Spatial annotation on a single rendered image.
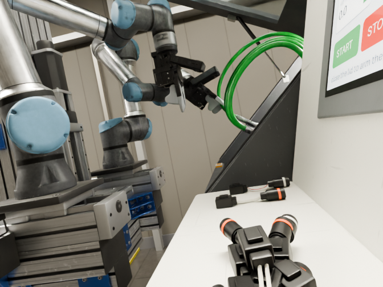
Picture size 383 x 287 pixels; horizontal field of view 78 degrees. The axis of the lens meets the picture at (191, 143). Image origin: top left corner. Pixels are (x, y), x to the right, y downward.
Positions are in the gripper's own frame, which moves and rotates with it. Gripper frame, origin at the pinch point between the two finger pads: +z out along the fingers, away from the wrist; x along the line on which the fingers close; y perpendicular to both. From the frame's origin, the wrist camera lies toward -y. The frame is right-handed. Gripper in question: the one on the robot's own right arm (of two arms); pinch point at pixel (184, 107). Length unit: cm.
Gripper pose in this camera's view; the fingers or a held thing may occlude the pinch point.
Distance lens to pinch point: 79.8
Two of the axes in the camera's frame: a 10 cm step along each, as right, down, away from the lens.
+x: -1.7, 0.7, -9.8
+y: -9.7, 1.8, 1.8
